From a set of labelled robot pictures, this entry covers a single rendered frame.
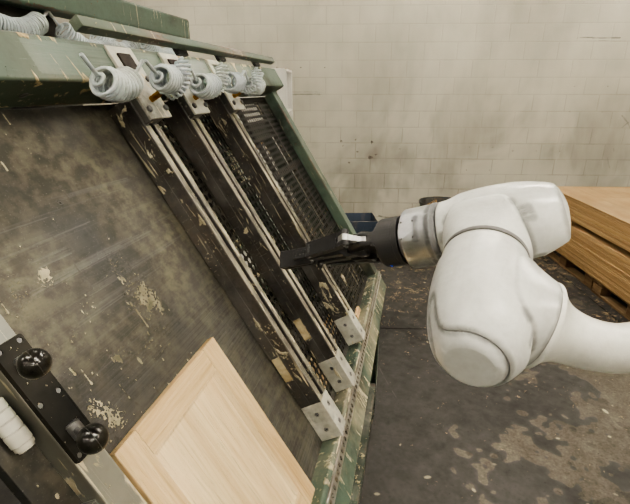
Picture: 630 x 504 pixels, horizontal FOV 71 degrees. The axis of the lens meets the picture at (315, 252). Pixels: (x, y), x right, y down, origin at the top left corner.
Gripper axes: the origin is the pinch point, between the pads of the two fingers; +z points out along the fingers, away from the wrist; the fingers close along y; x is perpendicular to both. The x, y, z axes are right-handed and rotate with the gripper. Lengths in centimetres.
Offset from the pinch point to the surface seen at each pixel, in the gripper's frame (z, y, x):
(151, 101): 43, 5, -45
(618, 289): -46, -410, -63
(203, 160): 52, -20, -43
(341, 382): 36, -75, 21
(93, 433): 11.4, 26.2, 27.3
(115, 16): 101, -11, -115
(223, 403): 31.1, -15.2, 25.6
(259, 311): 35.7, -30.8, 2.6
